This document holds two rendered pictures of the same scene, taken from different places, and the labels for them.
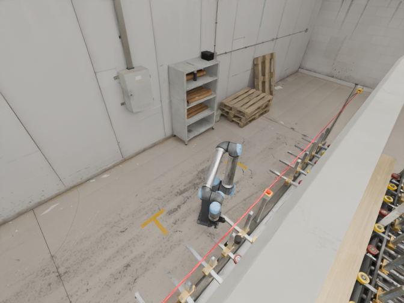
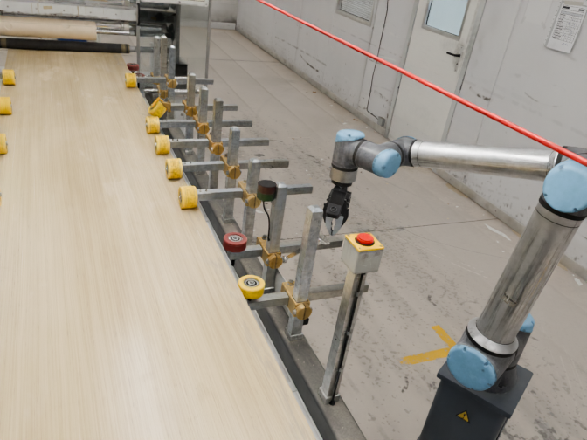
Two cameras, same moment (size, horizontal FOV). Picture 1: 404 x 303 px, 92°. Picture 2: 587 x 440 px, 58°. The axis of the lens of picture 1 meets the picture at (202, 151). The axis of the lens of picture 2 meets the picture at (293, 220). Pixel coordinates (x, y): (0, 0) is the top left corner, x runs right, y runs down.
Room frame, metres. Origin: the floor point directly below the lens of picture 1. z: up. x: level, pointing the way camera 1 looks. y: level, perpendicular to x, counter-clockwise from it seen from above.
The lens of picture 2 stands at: (1.35, -1.71, 1.83)
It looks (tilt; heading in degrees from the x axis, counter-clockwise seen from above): 29 degrees down; 110
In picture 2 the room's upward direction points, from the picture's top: 9 degrees clockwise
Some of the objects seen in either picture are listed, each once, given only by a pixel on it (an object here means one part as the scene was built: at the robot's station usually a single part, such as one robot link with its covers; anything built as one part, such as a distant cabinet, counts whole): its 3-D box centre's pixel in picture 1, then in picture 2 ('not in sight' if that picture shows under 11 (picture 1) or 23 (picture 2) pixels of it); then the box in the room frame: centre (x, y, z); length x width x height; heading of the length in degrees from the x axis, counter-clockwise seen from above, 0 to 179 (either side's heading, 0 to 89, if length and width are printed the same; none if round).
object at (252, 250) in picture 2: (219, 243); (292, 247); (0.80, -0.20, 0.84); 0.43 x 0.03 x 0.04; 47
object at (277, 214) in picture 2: (229, 246); (272, 245); (0.77, -0.30, 0.89); 0.03 x 0.03 x 0.48; 47
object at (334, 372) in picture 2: (261, 209); (342, 336); (1.14, -0.65, 0.93); 0.05 x 0.04 x 0.45; 137
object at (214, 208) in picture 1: (214, 210); (348, 149); (0.92, -0.13, 1.23); 0.10 x 0.09 x 0.12; 162
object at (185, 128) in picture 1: (194, 101); not in sight; (3.69, 0.20, 0.78); 0.90 x 0.45 x 1.55; 137
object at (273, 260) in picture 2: (228, 250); (268, 252); (0.75, -0.28, 0.85); 0.13 x 0.06 x 0.05; 137
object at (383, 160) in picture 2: (217, 198); (378, 158); (1.03, -0.16, 1.24); 0.12 x 0.12 x 0.09; 72
